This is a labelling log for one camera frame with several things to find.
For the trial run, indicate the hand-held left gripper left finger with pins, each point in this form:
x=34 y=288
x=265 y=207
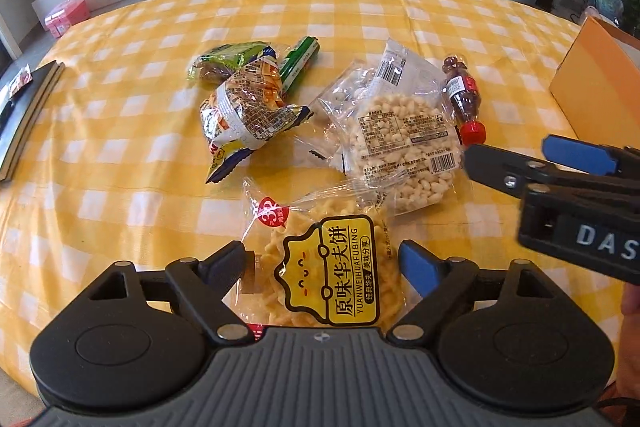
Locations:
x=227 y=264

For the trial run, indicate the black flat board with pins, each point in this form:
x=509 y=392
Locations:
x=22 y=127

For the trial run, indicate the green roll packet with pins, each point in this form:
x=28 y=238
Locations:
x=296 y=64

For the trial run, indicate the green snack packet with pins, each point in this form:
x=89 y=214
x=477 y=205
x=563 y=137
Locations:
x=225 y=62

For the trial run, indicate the puffed rice cake packet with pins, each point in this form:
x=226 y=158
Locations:
x=400 y=142

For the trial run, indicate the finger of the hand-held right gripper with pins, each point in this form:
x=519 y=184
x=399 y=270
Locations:
x=580 y=154
x=492 y=167

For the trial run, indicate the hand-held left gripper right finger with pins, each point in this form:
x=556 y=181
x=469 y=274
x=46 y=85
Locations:
x=417 y=264

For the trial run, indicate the small red sachet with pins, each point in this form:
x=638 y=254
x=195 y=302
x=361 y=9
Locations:
x=21 y=79

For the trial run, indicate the small cola bottle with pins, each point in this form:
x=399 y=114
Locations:
x=462 y=99

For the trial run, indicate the orange and blue chips bag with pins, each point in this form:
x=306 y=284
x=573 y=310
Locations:
x=250 y=112

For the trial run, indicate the yellow checked tablecloth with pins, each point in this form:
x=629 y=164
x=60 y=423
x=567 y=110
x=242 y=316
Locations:
x=130 y=147

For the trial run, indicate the yellow cardboard box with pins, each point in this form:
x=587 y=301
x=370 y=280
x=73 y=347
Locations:
x=595 y=77

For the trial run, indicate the pink box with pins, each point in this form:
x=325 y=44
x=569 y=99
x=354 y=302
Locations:
x=67 y=18

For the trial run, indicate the person's right hand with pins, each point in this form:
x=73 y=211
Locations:
x=632 y=357

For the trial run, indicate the yellow label waffle packet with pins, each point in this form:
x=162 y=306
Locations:
x=345 y=272

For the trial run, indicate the clear packet of white balls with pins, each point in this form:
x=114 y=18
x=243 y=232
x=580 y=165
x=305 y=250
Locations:
x=350 y=89

